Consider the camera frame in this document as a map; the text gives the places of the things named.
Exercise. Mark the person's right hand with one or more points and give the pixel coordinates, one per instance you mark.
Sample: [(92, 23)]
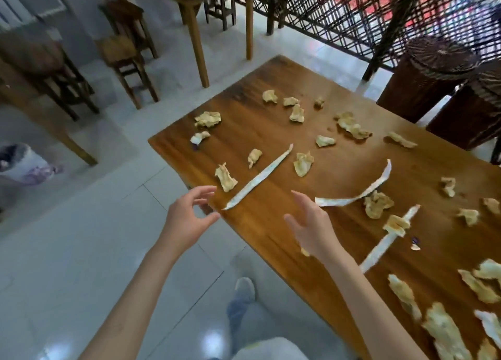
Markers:
[(317, 234)]

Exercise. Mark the person's left hand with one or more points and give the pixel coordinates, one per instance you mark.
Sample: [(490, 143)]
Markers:
[(186, 223)]

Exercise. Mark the used napkins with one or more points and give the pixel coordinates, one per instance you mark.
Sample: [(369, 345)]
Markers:
[(207, 118)]

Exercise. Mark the person's left forearm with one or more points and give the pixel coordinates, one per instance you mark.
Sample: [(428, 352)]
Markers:
[(129, 313)]

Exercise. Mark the person's right forearm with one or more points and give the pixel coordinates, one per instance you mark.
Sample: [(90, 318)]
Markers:
[(372, 313)]

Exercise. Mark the dark wooden table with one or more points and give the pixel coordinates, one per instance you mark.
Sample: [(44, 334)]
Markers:
[(258, 223)]

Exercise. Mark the light wooden table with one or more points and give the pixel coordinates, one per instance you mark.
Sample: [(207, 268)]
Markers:
[(193, 39), (58, 137)]

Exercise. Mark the white bin with plastic bag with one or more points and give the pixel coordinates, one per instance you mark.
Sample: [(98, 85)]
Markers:
[(19, 164)]

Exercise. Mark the brown wicker lidded basket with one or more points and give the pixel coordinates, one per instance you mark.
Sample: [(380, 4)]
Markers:
[(422, 86), (465, 113)]

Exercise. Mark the dark wooden lattice screen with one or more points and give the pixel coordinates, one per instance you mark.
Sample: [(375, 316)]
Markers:
[(391, 27)]

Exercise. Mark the round dark wooden stool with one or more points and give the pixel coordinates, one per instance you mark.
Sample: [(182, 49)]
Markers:
[(31, 54)]

